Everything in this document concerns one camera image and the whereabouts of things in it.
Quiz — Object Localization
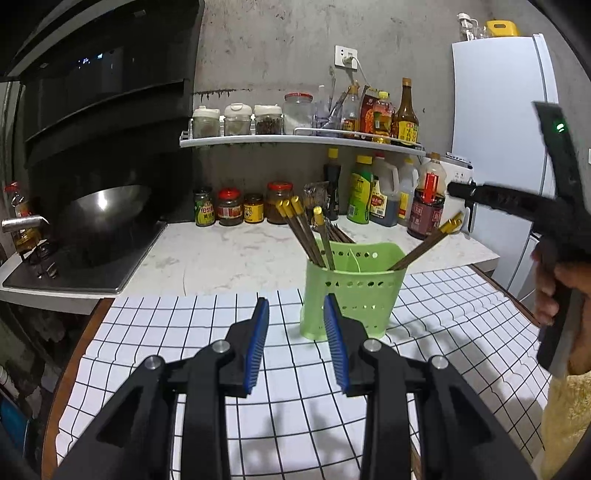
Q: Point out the black cooktop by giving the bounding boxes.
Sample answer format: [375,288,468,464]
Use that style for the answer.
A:
[2,220,168,296]

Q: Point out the white black-checked tablecloth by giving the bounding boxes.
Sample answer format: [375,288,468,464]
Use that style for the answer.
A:
[55,267,555,480]

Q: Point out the dark brown sauce bottle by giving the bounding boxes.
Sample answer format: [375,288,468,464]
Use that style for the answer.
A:
[391,78,420,147]

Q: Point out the yellow-cap oil bottle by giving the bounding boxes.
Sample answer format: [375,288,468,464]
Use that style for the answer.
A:
[372,91,393,142]

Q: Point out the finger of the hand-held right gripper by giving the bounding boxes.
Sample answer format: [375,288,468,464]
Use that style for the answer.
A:
[447,182,552,219]

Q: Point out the person's right forearm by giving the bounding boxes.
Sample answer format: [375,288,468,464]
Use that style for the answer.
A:
[540,368,591,480]

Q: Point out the large clear oil bottle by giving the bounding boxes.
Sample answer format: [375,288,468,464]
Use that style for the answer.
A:
[418,152,448,197]

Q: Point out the green yellow-cap bottle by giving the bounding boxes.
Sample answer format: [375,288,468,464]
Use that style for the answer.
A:
[346,155,374,225]

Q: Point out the white power cable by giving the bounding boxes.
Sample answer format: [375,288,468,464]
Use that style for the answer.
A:
[345,54,385,94]

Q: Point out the orange-cap seasoning bottle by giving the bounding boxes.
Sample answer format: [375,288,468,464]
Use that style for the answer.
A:
[342,85,361,133]

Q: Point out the green perforated utensil holder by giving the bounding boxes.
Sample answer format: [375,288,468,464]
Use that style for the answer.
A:
[299,241,408,342]

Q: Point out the white refrigerator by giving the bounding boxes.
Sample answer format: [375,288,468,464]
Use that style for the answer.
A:
[450,34,560,302]

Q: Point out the white-lid spice jar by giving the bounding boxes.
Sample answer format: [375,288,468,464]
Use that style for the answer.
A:
[224,103,254,137]
[254,104,284,136]
[192,106,221,138]

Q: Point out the yellow-label jar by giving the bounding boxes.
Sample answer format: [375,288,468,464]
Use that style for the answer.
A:
[243,193,265,225]

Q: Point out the white wall socket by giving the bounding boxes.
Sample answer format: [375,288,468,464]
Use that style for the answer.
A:
[333,45,359,71]

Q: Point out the black range hood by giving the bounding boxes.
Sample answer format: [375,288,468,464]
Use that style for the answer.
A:
[0,0,206,222]

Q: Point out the bunch of gold-tipped chopsticks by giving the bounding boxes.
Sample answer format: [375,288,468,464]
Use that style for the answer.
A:
[276,196,464,273]

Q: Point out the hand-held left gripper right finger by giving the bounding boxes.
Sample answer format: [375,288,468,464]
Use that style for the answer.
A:
[323,294,539,480]

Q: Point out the dark soy sauce bottle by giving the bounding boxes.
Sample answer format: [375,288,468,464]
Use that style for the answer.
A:
[323,148,341,220]

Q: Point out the yellow box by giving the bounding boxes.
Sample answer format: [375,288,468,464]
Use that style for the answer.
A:
[485,20,521,38]

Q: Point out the green-label jar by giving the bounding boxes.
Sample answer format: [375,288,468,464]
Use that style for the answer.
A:
[193,186,217,227]

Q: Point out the person's right hand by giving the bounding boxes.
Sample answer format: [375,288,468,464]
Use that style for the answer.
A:
[531,249,591,376]

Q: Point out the silver metal handle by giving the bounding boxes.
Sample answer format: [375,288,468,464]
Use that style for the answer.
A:
[2,215,49,234]

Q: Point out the red-label sauce jar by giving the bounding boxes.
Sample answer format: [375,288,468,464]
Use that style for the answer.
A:
[216,188,245,227]

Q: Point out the red-lid clear jar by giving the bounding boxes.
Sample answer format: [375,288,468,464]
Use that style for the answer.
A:
[283,93,315,136]

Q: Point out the white kitchen appliance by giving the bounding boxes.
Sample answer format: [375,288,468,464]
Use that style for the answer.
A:
[442,154,477,233]

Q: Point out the orange seasoning packet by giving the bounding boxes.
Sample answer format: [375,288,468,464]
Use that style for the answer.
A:
[359,85,382,136]

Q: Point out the clear cup with straws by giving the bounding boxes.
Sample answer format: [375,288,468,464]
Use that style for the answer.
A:
[316,85,345,131]

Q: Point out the clear yellow-cap jug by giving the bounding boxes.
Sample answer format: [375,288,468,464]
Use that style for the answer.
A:
[397,157,420,225]

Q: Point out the clear plastic bag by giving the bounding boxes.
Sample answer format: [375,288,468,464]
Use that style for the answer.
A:
[303,182,331,219]

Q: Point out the dark red-label container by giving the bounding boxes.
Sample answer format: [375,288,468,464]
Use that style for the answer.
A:
[407,173,447,241]

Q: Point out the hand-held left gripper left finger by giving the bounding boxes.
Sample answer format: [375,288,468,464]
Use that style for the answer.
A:
[53,296,270,480]

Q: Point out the white jug with dark liquid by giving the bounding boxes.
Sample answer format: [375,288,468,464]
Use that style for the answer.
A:
[369,152,400,227]

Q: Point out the red-cap oil bottle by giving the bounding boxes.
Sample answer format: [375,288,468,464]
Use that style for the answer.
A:
[4,182,32,252]

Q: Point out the red-lid brown sauce jar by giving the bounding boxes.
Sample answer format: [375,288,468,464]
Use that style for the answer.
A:
[266,181,295,225]

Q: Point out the steel wok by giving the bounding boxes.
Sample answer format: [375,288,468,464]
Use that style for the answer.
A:
[58,184,153,268]

